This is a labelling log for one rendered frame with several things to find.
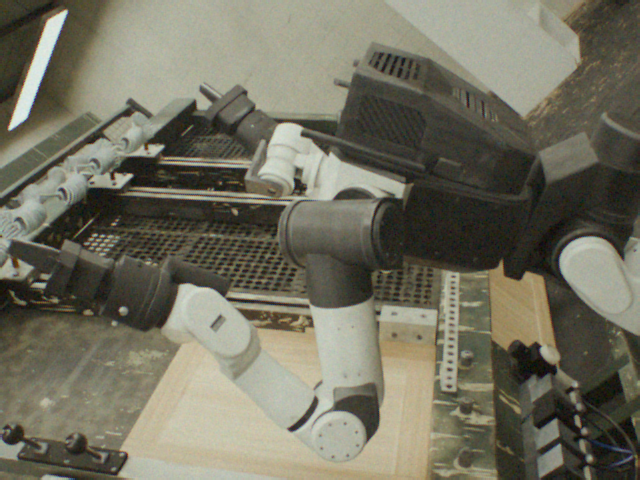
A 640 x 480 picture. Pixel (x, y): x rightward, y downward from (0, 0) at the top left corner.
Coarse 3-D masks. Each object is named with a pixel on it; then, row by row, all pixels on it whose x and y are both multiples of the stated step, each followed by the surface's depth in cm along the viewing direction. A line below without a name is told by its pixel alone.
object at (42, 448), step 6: (6, 426) 107; (12, 426) 107; (18, 426) 107; (6, 432) 106; (12, 432) 106; (18, 432) 107; (6, 438) 106; (12, 438) 106; (18, 438) 107; (24, 438) 110; (12, 444) 107; (30, 444) 112; (36, 444) 114; (42, 444) 116; (48, 444) 117; (36, 450) 116; (42, 450) 116
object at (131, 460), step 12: (0, 444) 119; (24, 444) 119; (0, 456) 117; (12, 456) 117; (132, 456) 116; (0, 468) 118; (12, 468) 117; (24, 468) 117; (36, 468) 116; (48, 468) 115; (60, 468) 114; (72, 468) 114; (132, 468) 114; (144, 468) 114; (156, 468) 114; (168, 468) 114; (180, 468) 114; (192, 468) 114; (204, 468) 114
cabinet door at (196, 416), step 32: (192, 352) 145; (288, 352) 145; (384, 352) 144; (416, 352) 144; (160, 384) 136; (192, 384) 137; (224, 384) 136; (416, 384) 135; (160, 416) 128; (192, 416) 128; (224, 416) 128; (256, 416) 128; (384, 416) 127; (416, 416) 127; (128, 448) 121; (160, 448) 121; (192, 448) 121; (224, 448) 121; (256, 448) 121; (288, 448) 121; (384, 448) 120; (416, 448) 119
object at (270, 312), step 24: (24, 264) 163; (24, 288) 161; (72, 312) 162; (96, 312) 160; (240, 312) 152; (264, 312) 150; (288, 312) 149; (384, 312) 148; (408, 312) 148; (432, 312) 147; (384, 336) 147; (408, 336) 146; (432, 336) 145
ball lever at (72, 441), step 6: (78, 432) 106; (66, 438) 105; (72, 438) 104; (78, 438) 105; (84, 438) 105; (66, 444) 104; (72, 444) 104; (78, 444) 104; (84, 444) 105; (66, 450) 105; (72, 450) 104; (78, 450) 104; (84, 450) 105; (90, 450) 110; (96, 456) 112; (102, 456) 114; (108, 456) 114; (96, 462) 114; (102, 462) 114
